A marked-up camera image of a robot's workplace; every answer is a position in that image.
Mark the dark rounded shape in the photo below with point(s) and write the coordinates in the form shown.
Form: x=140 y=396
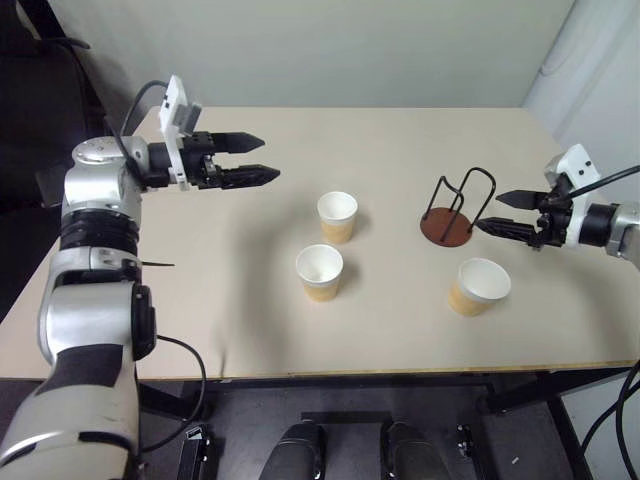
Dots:
x=295 y=450
x=412 y=450

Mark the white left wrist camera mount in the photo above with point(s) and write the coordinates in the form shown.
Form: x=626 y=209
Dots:
x=172 y=100

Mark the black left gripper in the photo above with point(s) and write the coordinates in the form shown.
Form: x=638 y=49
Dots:
x=200 y=170

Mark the black flat floor plate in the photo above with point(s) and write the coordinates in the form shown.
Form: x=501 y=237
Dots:
x=345 y=417

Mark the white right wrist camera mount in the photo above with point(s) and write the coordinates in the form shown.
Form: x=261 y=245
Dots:
x=577 y=160

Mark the black table frame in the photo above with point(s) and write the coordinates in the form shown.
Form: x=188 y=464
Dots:
x=520 y=390

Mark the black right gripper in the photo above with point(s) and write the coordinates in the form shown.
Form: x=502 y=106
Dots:
x=552 y=220

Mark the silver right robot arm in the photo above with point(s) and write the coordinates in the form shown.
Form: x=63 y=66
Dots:
x=625 y=225

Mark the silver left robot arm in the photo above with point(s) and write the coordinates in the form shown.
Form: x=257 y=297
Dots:
x=90 y=310

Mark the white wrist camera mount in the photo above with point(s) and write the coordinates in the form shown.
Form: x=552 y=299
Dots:
x=577 y=160
x=172 y=100

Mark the brown cup holder rack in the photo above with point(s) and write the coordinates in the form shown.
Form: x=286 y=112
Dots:
x=445 y=227

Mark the brown and white paper cup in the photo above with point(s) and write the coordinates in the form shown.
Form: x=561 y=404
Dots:
x=337 y=230
x=320 y=292
x=465 y=300

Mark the black caster bracket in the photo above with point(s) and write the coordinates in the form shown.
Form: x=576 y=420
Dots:
x=465 y=442
x=197 y=450

